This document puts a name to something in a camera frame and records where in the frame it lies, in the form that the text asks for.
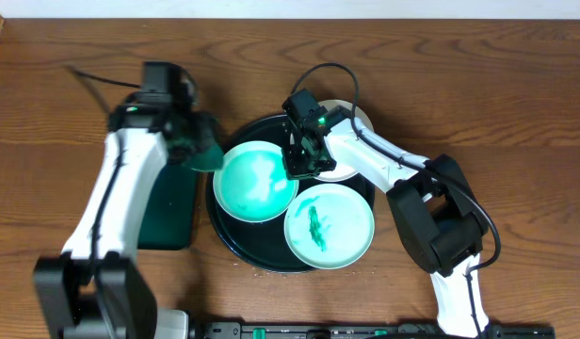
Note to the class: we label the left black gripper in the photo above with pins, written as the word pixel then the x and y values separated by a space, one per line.
pixel 196 147

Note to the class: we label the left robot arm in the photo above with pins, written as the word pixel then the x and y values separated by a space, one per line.
pixel 93 288

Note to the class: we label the stained white plate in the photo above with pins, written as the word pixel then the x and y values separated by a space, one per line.
pixel 342 172
pixel 252 185
pixel 329 226

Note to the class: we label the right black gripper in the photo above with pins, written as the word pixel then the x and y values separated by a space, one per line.
pixel 294 169

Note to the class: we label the dark green rectangular tray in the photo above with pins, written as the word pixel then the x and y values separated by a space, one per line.
pixel 168 219

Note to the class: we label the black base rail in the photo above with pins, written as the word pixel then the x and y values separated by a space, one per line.
pixel 234 330

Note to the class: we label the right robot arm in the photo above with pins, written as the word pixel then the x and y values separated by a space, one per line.
pixel 438 219

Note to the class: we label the green sponge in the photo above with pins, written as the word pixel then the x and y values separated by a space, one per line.
pixel 204 157

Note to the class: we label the round black tray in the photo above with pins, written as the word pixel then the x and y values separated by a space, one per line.
pixel 263 244

